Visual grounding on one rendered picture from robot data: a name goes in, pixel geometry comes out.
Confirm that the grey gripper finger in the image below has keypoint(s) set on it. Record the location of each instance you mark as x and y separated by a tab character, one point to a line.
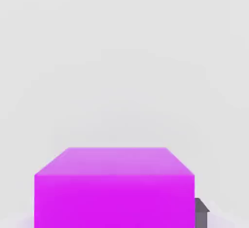
200	215

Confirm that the small magenta cube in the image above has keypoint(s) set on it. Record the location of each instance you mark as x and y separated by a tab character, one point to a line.
114	193

